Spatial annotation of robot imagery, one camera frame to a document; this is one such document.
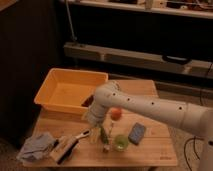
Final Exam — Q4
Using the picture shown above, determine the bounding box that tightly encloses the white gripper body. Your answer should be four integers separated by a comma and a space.
84, 109, 105, 126

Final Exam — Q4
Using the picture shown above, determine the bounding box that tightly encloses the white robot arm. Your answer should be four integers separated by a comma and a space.
86, 81, 213, 171

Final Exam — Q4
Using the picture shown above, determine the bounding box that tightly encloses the dark brown object in tray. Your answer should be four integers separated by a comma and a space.
81, 95, 94, 107

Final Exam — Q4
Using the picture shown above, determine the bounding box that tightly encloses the yellow plastic tray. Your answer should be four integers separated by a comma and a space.
34, 68, 108, 115

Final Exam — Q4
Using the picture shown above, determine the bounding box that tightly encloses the wooden scrub brush block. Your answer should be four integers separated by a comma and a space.
50, 136, 79, 164

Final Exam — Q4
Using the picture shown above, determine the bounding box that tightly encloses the metal fork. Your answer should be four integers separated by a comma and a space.
103, 121, 115, 153

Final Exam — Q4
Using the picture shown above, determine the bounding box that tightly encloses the orange tomato ball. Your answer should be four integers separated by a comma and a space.
110, 108, 122, 121

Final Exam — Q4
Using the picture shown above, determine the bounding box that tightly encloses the green pepper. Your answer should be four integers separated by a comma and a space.
100, 126, 109, 144

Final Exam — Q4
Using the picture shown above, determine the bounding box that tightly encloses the green cup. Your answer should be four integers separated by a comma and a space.
113, 134, 129, 151

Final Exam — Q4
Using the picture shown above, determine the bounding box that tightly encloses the wooden table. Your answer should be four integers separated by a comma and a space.
22, 79, 179, 168

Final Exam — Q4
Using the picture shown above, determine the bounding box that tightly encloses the blue sponge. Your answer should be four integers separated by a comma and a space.
128, 123, 146, 145

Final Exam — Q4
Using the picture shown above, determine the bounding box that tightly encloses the grey cloth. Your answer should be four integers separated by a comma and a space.
17, 132, 56, 162

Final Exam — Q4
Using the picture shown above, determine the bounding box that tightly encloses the grey shelf rail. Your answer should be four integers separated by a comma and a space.
64, 42, 213, 79

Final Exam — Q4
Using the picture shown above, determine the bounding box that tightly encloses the black cable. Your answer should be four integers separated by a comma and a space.
183, 134, 209, 171

